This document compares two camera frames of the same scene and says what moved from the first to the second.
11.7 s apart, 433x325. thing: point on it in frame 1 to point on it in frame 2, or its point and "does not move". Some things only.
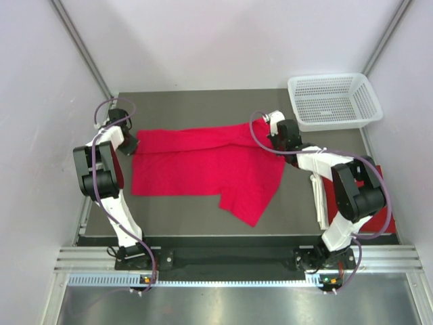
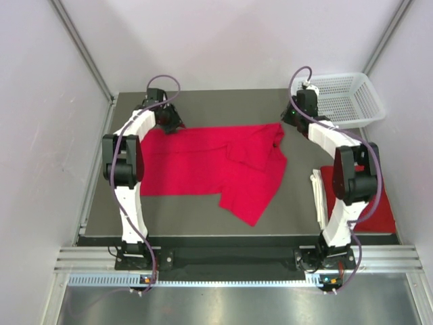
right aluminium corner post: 388,36 does not move
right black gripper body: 276,143 to 291,114
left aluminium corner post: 81,46 does not move
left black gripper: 131,148 to 175,122
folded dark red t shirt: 378,223 does not move
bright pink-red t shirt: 224,160 does not move
